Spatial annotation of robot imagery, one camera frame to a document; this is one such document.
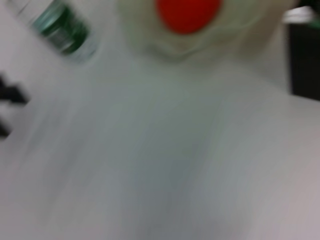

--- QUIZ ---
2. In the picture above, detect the orange-red round fruit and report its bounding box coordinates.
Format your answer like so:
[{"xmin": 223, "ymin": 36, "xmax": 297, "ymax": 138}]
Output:
[{"xmin": 155, "ymin": 0, "xmax": 224, "ymax": 35}]

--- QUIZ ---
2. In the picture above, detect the black mesh pen holder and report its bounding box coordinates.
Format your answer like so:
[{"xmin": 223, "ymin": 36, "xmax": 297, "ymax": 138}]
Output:
[{"xmin": 286, "ymin": 21, "xmax": 320, "ymax": 102}]

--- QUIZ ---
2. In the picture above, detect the pale green glass fruit bowl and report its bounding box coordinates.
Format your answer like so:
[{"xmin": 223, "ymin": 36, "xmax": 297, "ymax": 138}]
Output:
[{"xmin": 116, "ymin": 0, "xmax": 263, "ymax": 61}]

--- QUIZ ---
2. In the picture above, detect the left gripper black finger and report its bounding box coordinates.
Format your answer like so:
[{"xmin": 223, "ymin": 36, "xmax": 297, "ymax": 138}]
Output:
[
  {"xmin": 0, "ymin": 117, "xmax": 11, "ymax": 141},
  {"xmin": 0, "ymin": 72, "xmax": 31, "ymax": 105}
]

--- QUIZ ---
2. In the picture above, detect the clear water bottle green label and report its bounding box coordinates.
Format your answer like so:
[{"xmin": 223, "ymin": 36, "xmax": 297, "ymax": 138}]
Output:
[{"xmin": 7, "ymin": 0, "xmax": 100, "ymax": 64}]

